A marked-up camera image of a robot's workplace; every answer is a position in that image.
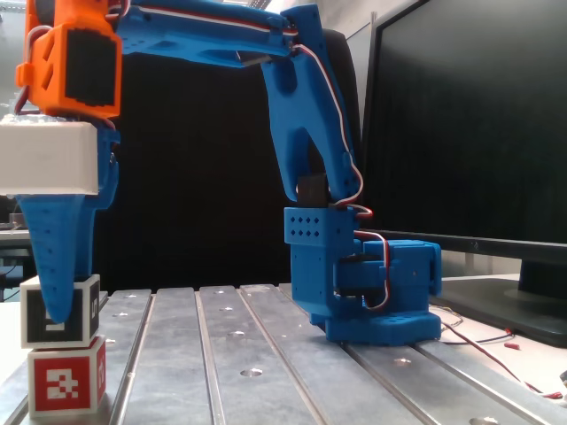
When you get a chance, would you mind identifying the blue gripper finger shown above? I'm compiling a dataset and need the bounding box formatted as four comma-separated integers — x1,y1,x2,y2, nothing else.
16,193,97,324

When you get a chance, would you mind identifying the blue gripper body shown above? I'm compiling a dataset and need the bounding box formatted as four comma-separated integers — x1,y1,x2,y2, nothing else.
94,127,121,213

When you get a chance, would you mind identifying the black marker cube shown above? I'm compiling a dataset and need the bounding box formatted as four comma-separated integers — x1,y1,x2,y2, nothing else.
19,273,102,349

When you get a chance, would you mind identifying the red marker cube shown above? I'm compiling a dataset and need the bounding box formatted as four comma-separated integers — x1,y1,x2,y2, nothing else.
27,336,107,418

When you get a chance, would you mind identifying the grey background desk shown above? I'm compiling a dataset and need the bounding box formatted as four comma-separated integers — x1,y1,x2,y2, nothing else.
0,228,36,302

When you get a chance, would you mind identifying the black office chair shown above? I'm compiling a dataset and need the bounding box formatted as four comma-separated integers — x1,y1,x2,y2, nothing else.
90,26,362,294

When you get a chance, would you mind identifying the black Dell monitor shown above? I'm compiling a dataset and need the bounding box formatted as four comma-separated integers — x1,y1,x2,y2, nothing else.
361,0,567,349

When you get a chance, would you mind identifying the slotted aluminium base plate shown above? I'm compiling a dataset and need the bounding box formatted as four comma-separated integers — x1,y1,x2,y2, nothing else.
0,282,567,425

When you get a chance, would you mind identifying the red white arm servo cable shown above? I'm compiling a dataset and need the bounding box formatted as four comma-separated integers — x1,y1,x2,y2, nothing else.
128,0,395,313

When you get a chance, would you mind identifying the red white wire bundle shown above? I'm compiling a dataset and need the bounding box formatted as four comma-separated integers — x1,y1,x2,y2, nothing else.
438,309,567,402

